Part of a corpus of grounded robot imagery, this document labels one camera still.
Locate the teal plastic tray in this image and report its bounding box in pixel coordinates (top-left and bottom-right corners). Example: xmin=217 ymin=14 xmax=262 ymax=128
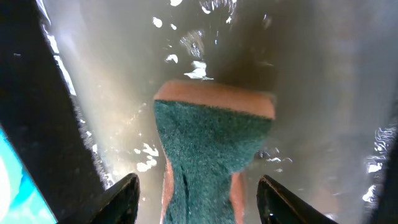
xmin=1 ymin=131 xmax=57 ymax=224

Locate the black water tray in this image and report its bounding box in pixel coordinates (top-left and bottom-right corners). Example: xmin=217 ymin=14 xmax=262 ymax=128
xmin=1 ymin=0 xmax=397 ymax=223

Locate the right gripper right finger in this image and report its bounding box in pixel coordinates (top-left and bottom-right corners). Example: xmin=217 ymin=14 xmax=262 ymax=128
xmin=257 ymin=175 xmax=336 ymax=224

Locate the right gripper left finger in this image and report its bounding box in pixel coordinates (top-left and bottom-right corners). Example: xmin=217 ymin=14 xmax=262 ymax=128
xmin=58 ymin=173 xmax=140 ymax=224

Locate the green orange sponge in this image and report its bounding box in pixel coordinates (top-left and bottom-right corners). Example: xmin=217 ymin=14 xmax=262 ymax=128
xmin=154 ymin=80 xmax=275 ymax=223

